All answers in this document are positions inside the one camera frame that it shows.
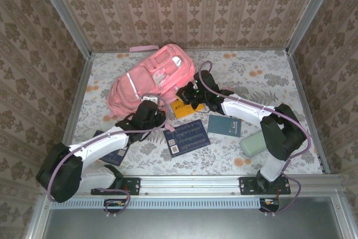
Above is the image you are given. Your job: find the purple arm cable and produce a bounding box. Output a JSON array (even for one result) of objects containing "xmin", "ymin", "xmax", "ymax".
[
  {"xmin": 195, "ymin": 60, "xmax": 312, "ymax": 217},
  {"xmin": 46, "ymin": 95, "xmax": 168, "ymax": 217}
]

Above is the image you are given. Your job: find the long aluminium mounting rail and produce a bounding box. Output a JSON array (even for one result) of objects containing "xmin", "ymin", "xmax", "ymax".
[{"xmin": 41, "ymin": 175, "xmax": 343, "ymax": 195}]

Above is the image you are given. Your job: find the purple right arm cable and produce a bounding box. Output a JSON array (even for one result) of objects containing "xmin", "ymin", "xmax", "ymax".
[{"xmin": 195, "ymin": 60, "xmax": 312, "ymax": 217}]

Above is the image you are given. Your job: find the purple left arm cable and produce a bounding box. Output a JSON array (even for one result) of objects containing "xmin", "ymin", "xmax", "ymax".
[{"xmin": 46, "ymin": 95, "xmax": 168, "ymax": 217}]

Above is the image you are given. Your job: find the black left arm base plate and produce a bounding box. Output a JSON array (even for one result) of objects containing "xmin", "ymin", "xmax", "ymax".
[{"xmin": 91, "ymin": 176, "xmax": 141, "ymax": 196}]

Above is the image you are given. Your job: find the aluminium corner frame post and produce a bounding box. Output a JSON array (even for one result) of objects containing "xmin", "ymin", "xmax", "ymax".
[
  {"xmin": 285, "ymin": 0, "xmax": 341, "ymax": 55},
  {"xmin": 32, "ymin": 0, "xmax": 93, "ymax": 58}
]

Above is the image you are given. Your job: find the aluminium side rail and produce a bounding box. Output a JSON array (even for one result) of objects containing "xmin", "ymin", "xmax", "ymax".
[
  {"xmin": 53, "ymin": 54, "xmax": 95, "ymax": 175},
  {"xmin": 285, "ymin": 51, "xmax": 331, "ymax": 174}
]

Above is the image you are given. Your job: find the grey metal panel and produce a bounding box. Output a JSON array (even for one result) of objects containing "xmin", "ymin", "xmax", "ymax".
[{"xmin": 41, "ymin": 196, "xmax": 345, "ymax": 239}]

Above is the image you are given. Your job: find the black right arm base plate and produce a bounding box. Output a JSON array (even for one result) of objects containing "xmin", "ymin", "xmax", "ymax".
[{"xmin": 239, "ymin": 176, "xmax": 291, "ymax": 196}]

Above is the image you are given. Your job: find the teal book with white logo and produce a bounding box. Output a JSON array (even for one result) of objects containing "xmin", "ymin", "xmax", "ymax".
[{"xmin": 207, "ymin": 114, "xmax": 242, "ymax": 138}]

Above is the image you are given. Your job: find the pale green pencil case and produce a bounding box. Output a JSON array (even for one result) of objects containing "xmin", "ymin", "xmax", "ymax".
[{"xmin": 239, "ymin": 132, "xmax": 269, "ymax": 156}]

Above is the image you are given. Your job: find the thin aluminium rear rail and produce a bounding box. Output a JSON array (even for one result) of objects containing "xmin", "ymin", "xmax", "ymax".
[{"xmin": 91, "ymin": 47, "xmax": 289, "ymax": 53}]

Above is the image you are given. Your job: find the pink backpack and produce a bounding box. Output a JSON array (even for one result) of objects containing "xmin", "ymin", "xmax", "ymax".
[{"xmin": 107, "ymin": 43, "xmax": 196, "ymax": 133}]

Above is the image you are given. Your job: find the yellow book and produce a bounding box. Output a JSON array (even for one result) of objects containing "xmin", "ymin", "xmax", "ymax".
[{"xmin": 171, "ymin": 97, "xmax": 205, "ymax": 119}]

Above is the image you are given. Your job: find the navy book with gold lettering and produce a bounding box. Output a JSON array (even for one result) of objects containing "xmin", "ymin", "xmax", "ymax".
[{"xmin": 92, "ymin": 129, "xmax": 129, "ymax": 167}]

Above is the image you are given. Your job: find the navy book with barcode label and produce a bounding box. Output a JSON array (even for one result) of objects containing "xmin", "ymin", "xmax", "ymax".
[{"xmin": 163, "ymin": 119, "xmax": 211, "ymax": 158}]

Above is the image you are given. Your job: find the slotted white cable duct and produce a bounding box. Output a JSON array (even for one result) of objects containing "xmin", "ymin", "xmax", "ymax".
[{"xmin": 51, "ymin": 197, "xmax": 262, "ymax": 209}]

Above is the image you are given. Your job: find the connector with orange wires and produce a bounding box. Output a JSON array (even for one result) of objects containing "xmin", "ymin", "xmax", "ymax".
[
  {"xmin": 103, "ymin": 198, "xmax": 131, "ymax": 214},
  {"xmin": 258, "ymin": 197, "xmax": 281, "ymax": 213}
]

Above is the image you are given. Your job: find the floral patterned table cover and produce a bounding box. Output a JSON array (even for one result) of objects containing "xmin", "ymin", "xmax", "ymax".
[{"xmin": 60, "ymin": 50, "xmax": 325, "ymax": 177}]

